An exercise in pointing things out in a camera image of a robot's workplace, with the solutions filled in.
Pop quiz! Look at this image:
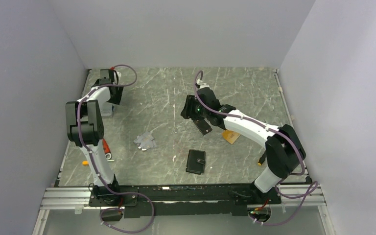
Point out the black leather card holder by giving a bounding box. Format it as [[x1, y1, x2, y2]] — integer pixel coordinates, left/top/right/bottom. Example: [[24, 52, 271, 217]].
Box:
[[186, 149, 206, 175]]

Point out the clear plastic screw box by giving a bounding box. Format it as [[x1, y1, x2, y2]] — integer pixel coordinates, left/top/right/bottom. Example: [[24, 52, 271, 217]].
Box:
[[100, 104, 114, 117]]

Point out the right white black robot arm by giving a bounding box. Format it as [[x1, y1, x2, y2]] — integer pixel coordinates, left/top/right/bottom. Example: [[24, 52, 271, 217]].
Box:
[[181, 87, 306, 203]]

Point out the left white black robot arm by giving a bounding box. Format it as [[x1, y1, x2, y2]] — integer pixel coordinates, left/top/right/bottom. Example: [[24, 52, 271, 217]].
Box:
[[65, 69, 121, 206]]

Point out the black flat card sleeve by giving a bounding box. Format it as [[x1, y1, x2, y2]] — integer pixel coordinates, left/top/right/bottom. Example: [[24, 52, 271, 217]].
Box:
[[193, 119, 212, 136]]

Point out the orange card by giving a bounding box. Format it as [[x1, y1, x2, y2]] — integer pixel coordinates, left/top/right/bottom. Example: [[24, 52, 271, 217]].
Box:
[[222, 130, 240, 144]]

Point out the silver credit card stack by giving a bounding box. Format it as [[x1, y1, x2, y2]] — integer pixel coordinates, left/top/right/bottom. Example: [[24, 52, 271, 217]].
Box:
[[134, 131, 157, 151]]

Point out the silver wrench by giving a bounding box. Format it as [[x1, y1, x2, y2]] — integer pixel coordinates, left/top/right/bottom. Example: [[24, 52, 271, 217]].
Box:
[[105, 153, 114, 162]]

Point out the yellow tipped black tool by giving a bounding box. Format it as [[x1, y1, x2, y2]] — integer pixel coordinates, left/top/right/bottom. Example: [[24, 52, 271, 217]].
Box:
[[258, 153, 266, 166]]

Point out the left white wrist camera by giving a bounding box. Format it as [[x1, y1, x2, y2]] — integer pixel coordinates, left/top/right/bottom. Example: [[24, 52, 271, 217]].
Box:
[[114, 71, 121, 85]]

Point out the aluminium frame rail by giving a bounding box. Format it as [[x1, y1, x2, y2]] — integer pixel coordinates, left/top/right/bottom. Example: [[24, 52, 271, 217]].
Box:
[[40, 184, 327, 213]]

